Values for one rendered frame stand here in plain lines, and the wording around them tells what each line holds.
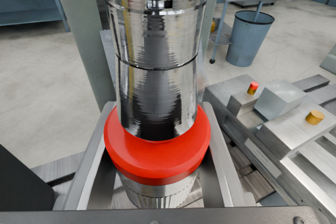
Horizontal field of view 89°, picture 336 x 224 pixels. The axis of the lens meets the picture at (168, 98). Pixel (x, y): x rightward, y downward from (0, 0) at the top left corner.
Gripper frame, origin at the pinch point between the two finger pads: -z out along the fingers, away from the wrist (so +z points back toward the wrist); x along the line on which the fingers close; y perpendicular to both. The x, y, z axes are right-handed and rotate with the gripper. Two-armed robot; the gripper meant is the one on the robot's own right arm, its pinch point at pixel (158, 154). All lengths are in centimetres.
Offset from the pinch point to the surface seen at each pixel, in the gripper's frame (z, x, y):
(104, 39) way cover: -42.2, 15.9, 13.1
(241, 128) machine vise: -17.7, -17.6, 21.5
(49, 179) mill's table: -9.7, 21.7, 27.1
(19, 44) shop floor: -257, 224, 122
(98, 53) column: -42.8, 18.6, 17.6
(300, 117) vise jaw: -16.3, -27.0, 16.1
